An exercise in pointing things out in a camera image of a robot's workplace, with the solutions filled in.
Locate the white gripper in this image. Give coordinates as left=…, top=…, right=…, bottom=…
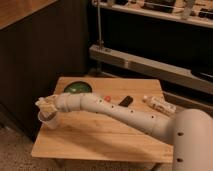
left=35, top=95, right=58, bottom=112

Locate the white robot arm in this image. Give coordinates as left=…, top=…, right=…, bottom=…
left=35, top=93, right=213, bottom=171

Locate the white ceramic cup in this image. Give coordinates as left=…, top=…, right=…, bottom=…
left=38, top=113, right=58, bottom=129

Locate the green bowl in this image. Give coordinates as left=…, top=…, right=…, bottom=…
left=64, top=81, right=92, bottom=94

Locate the wooden side table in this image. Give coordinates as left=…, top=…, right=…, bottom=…
left=31, top=77, right=172, bottom=163

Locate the small red object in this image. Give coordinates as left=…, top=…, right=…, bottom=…
left=104, top=96, right=111, bottom=102

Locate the dark wooden cabinet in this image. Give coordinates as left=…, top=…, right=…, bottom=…
left=0, top=0, right=88, bottom=140

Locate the black rectangular block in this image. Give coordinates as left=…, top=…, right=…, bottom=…
left=119, top=96, right=133, bottom=107

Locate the metal shelf rack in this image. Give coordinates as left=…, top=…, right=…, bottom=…
left=88, top=0, right=213, bottom=114

